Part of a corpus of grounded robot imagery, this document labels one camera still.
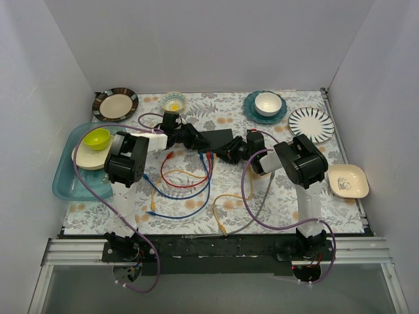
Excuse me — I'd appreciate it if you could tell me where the black network switch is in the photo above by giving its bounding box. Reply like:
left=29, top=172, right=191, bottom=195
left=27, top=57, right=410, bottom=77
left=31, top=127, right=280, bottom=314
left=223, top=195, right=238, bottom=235
left=199, top=129, right=233, bottom=152

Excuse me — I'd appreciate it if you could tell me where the red ethernet cable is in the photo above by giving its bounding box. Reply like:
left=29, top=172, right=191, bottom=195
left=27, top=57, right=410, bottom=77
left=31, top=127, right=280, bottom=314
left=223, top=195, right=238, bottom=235
left=160, top=150, right=212, bottom=188

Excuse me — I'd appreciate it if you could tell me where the grey ethernet cable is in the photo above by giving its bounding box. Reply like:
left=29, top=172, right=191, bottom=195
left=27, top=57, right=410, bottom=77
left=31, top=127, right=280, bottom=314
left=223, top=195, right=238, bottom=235
left=183, top=173, right=276, bottom=237

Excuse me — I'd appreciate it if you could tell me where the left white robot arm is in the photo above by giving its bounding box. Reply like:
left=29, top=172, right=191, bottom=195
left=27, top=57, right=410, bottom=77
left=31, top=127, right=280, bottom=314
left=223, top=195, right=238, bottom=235
left=104, top=112, right=210, bottom=262

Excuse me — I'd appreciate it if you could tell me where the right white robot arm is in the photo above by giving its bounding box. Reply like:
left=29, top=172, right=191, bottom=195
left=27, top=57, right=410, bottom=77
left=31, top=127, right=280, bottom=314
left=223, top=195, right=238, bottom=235
left=215, top=130, right=328, bottom=260

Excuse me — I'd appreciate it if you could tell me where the floral table mat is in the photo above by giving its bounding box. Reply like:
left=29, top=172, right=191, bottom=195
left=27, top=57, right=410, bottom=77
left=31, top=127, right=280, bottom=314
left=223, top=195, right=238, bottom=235
left=64, top=90, right=364, bottom=236

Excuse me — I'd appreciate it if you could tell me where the yellow patterned small bowl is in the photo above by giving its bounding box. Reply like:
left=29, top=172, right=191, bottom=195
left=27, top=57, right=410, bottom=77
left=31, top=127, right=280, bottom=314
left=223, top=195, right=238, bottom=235
left=160, top=92, right=187, bottom=113

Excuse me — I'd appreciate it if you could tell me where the teal scalloped plate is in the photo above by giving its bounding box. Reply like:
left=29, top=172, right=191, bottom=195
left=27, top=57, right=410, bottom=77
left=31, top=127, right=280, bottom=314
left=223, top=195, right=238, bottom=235
left=243, top=90, right=287, bottom=124

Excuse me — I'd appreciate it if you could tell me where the white bowl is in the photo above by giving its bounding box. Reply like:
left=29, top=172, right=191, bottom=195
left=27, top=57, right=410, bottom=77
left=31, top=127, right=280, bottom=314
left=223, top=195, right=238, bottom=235
left=255, top=92, right=282, bottom=117

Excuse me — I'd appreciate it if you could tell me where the brown striped rim plate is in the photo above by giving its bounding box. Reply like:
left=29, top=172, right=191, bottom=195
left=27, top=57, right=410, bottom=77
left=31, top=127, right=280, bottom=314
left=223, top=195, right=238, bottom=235
left=92, top=88, right=139, bottom=122

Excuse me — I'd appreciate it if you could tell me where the blue white striped plate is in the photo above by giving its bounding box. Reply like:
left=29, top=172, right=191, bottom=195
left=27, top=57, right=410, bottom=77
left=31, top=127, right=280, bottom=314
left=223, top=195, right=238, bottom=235
left=288, top=107, right=335, bottom=143

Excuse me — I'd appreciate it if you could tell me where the lime green bowl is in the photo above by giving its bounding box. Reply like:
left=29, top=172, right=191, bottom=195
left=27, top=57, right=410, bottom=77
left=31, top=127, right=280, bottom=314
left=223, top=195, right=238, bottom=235
left=82, top=128, right=111, bottom=151

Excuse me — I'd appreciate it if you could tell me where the cream plate stack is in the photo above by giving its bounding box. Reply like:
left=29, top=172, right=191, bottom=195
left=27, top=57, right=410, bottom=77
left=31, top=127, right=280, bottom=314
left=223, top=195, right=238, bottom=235
left=76, top=135, right=114, bottom=170

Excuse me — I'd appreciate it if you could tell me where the cream square dish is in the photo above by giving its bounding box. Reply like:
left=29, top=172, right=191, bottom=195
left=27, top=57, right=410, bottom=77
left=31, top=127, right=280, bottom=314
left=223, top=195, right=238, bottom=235
left=328, top=164, right=369, bottom=199

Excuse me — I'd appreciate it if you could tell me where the translucent teal tray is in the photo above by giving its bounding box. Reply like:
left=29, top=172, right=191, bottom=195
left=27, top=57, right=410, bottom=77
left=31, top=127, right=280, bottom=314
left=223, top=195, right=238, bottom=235
left=52, top=122, right=112, bottom=201

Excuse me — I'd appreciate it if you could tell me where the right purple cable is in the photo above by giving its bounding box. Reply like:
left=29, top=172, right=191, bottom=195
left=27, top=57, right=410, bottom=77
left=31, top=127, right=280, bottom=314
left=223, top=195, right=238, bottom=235
left=240, top=130, right=336, bottom=286

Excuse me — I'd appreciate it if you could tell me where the purple cable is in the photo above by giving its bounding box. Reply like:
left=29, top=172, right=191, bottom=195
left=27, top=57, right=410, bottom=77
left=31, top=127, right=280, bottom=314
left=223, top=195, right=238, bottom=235
left=240, top=130, right=336, bottom=286
left=73, top=112, right=168, bottom=294

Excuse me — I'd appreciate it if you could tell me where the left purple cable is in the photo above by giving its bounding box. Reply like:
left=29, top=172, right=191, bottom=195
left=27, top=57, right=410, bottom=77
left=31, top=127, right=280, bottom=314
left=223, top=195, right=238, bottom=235
left=73, top=112, right=168, bottom=294

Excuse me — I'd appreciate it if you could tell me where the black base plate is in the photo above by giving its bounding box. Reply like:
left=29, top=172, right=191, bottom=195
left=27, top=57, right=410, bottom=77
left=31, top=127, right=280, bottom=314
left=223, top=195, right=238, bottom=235
left=101, top=234, right=333, bottom=276

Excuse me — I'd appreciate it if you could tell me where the aluminium frame rail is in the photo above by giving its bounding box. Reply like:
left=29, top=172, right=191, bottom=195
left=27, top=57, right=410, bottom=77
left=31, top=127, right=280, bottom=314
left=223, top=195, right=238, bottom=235
left=27, top=239, right=105, bottom=313

